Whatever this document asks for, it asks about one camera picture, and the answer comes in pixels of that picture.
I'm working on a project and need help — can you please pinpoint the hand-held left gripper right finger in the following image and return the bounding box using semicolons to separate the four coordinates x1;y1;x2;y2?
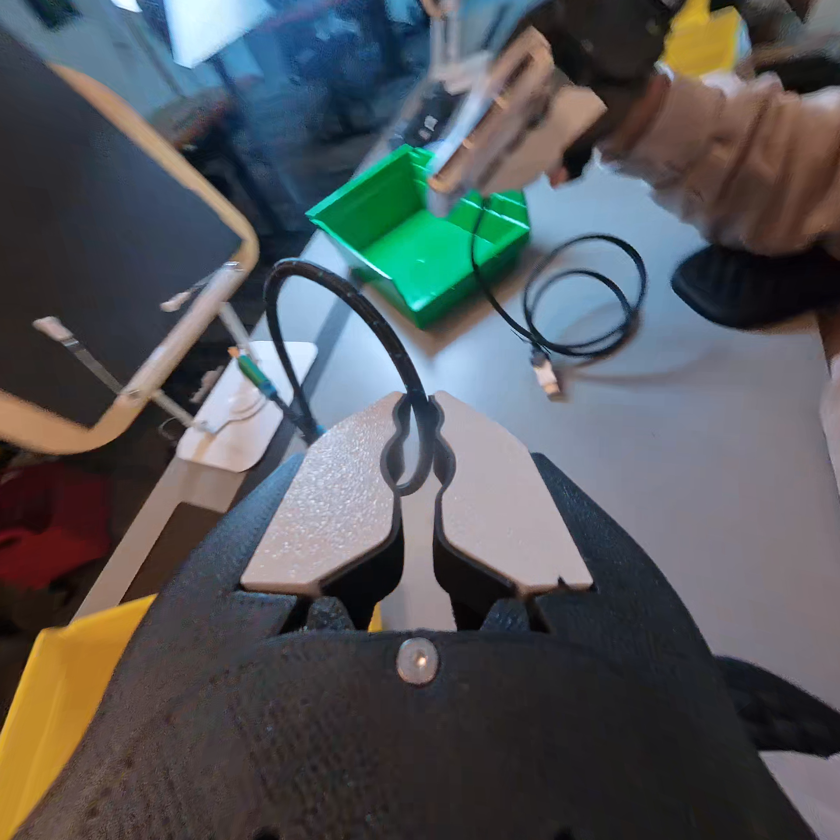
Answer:
430;389;595;597

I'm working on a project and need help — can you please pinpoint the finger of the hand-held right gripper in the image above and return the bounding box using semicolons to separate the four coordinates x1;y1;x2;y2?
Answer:
428;97;553;215
451;28;553;133

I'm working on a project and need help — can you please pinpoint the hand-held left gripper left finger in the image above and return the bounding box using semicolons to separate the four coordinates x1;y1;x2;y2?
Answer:
239;390;406;592

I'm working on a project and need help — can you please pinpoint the green plastic bin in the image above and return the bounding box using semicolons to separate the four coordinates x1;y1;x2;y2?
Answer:
305;144;531;330

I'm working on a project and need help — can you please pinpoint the black braided cable silver plug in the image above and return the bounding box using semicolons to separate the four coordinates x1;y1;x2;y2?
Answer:
469;206;647;400

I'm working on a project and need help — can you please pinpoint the green plug hdmi cable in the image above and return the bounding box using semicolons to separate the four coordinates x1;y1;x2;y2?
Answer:
230;259;437;494

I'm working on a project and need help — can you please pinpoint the yellow plastic bin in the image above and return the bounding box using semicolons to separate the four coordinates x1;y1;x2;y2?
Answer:
0;594;158;840

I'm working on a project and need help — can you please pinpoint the person's right forearm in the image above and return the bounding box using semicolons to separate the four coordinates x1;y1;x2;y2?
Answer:
600;66;840;257

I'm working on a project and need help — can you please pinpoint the person's right hand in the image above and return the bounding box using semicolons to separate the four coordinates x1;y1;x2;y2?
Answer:
546;0;678;189

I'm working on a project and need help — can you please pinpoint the black cushion pad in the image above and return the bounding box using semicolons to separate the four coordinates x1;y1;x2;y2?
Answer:
715;656;840;757
671;244;840;330

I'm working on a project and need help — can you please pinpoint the red plastic bin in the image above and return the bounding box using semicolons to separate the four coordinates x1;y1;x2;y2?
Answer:
0;462;112;592

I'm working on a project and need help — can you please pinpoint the white softbox studio light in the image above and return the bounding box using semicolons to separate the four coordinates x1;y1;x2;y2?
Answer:
164;0;273;68

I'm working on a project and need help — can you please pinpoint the black wood-rimmed board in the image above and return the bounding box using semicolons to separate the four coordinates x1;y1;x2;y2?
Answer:
0;29;260;455

